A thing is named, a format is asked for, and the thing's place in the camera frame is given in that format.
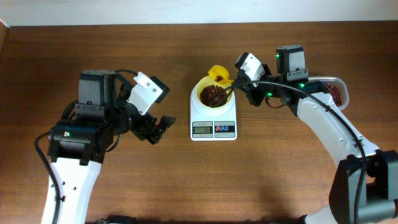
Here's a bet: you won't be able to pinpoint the clear plastic container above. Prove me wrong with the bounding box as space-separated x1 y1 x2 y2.
309 77 349 111

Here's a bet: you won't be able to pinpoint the white digital kitchen scale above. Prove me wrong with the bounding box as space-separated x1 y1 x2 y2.
190 84 238 141

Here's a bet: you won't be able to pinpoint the left black cable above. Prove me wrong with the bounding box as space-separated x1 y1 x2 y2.
34 132 63 224

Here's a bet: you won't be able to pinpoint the right black cable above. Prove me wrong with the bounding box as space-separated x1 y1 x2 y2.
208 70 368 224

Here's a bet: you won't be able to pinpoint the yellow measuring scoop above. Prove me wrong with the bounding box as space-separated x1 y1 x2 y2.
208 65 233 85

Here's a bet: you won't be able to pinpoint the red adzuki beans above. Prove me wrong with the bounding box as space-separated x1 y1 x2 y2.
199 77 349 110

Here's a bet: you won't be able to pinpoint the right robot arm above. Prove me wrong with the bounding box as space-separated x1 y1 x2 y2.
235 45 397 223

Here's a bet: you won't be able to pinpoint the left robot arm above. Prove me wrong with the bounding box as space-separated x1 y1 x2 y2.
36 69 175 223

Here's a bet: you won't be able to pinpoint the black cable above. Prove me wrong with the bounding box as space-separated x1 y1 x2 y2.
208 70 368 224
34 132 63 224

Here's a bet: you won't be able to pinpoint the pale yellow plastic bowl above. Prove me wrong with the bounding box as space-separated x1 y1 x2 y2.
195 76 232 108

